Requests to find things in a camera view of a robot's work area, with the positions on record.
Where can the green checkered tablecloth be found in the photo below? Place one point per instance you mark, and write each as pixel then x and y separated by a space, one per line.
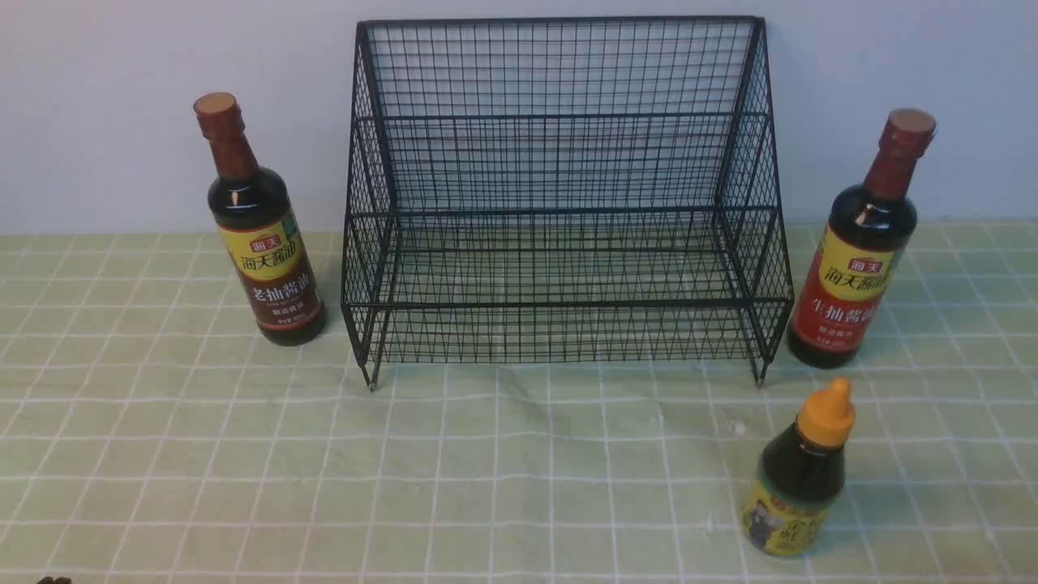
pixel 151 435

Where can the soy sauce bottle red label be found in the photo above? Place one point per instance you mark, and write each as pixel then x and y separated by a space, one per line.
pixel 867 231

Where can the black wire mesh shelf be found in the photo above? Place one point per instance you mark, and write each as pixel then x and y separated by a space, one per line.
pixel 564 190

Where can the small bottle orange cap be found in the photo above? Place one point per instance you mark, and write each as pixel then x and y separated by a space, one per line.
pixel 800 474

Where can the dark soy sauce bottle brown label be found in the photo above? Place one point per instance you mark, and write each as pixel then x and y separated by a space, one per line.
pixel 251 207

